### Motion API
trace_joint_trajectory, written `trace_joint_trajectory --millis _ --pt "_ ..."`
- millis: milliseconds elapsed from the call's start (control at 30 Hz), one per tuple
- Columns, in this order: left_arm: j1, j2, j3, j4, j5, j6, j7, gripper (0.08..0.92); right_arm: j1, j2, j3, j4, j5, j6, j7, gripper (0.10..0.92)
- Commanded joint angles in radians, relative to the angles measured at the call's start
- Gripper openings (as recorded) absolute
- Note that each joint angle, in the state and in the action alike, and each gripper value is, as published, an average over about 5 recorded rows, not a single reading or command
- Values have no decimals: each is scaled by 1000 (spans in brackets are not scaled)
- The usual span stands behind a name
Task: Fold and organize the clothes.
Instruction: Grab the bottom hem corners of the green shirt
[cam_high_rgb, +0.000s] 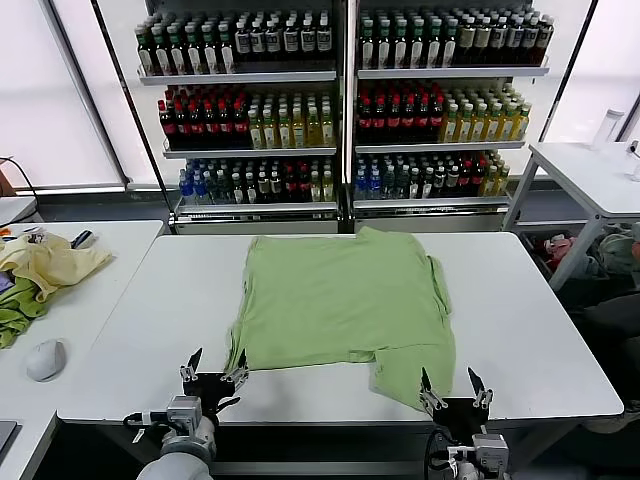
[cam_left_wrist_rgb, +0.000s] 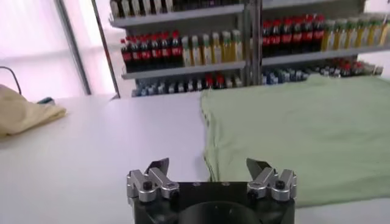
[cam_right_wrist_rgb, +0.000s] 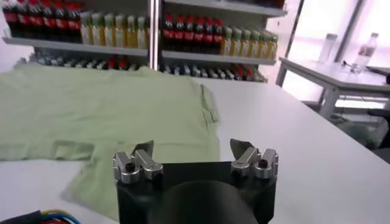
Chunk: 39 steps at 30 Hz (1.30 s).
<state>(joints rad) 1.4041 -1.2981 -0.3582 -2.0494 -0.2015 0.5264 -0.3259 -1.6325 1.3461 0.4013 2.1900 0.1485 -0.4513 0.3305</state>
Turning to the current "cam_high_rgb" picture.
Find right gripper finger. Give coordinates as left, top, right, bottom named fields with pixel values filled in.
left=418, top=367, right=449, bottom=414
left=467, top=367, right=496, bottom=409

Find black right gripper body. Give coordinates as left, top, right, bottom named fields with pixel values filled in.
left=430, top=397, right=494, bottom=439

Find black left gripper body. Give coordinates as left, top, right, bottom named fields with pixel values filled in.
left=182, top=372, right=242, bottom=416

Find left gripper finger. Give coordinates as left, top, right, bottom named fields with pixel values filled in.
left=180, top=348, right=204, bottom=382
left=221, top=348, right=250, bottom=389

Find light green t-shirt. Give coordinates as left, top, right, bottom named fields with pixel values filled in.
left=227, top=225, right=459, bottom=414

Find red pink clothes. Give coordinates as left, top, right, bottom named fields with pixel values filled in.
left=530, top=235, right=579, bottom=271

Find large white work table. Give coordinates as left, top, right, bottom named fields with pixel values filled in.
left=56, top=230, right=626, bottom=426

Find white side table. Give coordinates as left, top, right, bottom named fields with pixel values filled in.
left=0, top=219, right=166, bottom=480

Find beige shoe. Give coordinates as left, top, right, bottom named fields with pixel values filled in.
left=584, top=399, right=640, bottom=434

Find person leg black trousers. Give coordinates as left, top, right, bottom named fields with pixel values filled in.
left=569, top=289, right=640, bottom=401

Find white computer mouse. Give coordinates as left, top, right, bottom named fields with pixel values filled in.
left=25, top=338, right=68, bottom=383

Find white drinks shelf unit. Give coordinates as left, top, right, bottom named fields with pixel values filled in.
left=349, top=0, right=556, bottom=234
left=134, top=0, right=351, bottom=236

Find black storage crate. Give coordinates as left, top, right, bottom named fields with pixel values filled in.
left=519, top=229, right=609, bottom=281

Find white metal shelf board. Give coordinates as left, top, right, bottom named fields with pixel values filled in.
left=172, top=199, right=341, bottom=221
left=352, top=195, right=511, bottom=217
left=138, top=69, right=339, bottom=87
left=162, top=144, right=339, bottom=160
left=356, top=63, right=550, bottom=80
left=354, top=139, right=527, bottom=155

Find black and blue tool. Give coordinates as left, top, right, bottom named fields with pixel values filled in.
left=69, top=228, right=99, bottom=250

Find pale yellow garment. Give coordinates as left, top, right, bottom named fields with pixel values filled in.
left=0, top=232, right=116, bottom=302

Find olive green garment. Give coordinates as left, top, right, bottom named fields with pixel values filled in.
left=0, top=275, right=51, bottom=350

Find grey green garment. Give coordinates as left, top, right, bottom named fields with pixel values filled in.
left=597, top=222, right=640, bottom=276

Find small white desk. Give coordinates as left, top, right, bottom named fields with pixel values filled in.
left=0, top=195, right=39, bottom=225

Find red cap cola bottle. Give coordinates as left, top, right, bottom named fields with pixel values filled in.
left=429, top=97, right=445, bottom=143
left=401, top=98, right=417, bottom=144
left=357, top=98, right=374, bottom=144
left=218, top=102, right=235, bottom=148
left=173, top=102, right=190, bottom=149
left=372, top=98, right=388, bottom=144
left=233, top=101, right=250, bottom=148
left=158, top=99, right=175, bottom=149
left=416, top=97, right=431, bottom=143
left=387, top=98, right=403, bottom=144
left=203, top=102, right=220, bottom=149
left=188, top=102, right=205, bottom=149

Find white table slanted legs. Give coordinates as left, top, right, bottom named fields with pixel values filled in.
left=501, top=141, right=640, bottom=292

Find translucent white cap bottle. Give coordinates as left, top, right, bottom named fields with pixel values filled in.
left=591, top=108, right=626, bottom=151

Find green cap tea bottle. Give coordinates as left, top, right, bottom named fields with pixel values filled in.
left=442, top=17, right=459, bottom=67
left=202, top=23, right=220, bottom=75
left=425, top=18, right=442, bottom=68
left=359, top=18, right=376, bottom=69
left=185, top=24, right=203, bottom=75
left=137, top=27, right=154, bottom=76
left=219, top=23, right=236, bottom=74
left=153, top=25, right=170, bottom=76
left=409, top=18, right=426, bottom=68
left=392, top=18, right=409, bottom=69
left=376, top=18, right=393, bottom=69
left=169, top=24, right=186, bottom=76

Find dark bottle white label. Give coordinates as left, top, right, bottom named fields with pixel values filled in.
left=316, top=16, right=333, bottom=60
left=283, top=18, right=300, bottom=61
left=250, top=20, right=267, bottom=62
left=299, top=17, right=317, bottom=61
left=235, top=20, right=252, bottom=62
left=265, top=19, right=282, bottom=62

